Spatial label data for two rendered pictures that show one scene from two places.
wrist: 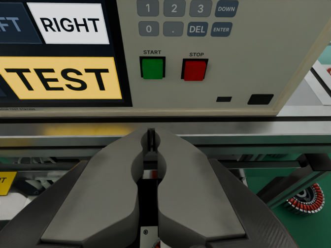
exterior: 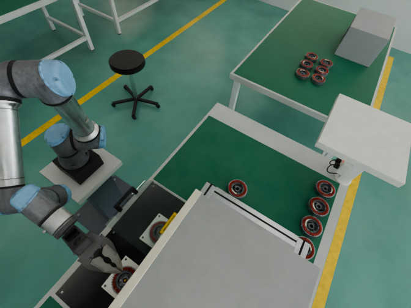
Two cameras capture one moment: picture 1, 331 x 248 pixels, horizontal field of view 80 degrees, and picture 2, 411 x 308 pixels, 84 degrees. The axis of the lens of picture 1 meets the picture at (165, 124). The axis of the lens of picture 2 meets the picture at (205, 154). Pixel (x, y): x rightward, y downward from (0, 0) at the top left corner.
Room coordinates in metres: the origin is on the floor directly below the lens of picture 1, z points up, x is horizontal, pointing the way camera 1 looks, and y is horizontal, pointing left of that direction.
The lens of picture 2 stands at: (0.29, 0.06, 1.95)
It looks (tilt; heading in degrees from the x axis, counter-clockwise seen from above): 57 degrees down; 120
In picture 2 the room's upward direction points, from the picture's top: 7 degrees clockwise
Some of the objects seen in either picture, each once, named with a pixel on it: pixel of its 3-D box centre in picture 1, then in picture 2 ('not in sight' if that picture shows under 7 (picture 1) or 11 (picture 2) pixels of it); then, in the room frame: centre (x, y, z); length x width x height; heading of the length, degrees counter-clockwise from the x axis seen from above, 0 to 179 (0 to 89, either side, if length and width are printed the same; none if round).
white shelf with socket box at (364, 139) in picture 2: not in sight; (339, 159); (0.54, 1.03, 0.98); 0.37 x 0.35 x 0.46; 93
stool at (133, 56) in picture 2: not in sight; (134, 81); (-1.40, 1.28, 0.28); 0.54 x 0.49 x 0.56; 3
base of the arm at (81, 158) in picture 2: not in sight; (71, 153); (-0.62, 0.22, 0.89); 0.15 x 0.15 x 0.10
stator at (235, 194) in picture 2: not in sight; (236, 189); (0.18, 0.65, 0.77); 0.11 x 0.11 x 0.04
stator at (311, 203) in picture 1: (298, 192); not in sight; (0.20, -0.36, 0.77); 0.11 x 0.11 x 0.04
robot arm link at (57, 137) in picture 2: not in sight; (62, 139); (-0.62, 0.23, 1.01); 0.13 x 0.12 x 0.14; 45
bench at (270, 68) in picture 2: not in sight; (308, 78); (0.08, 2.47, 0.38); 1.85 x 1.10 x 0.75; 93
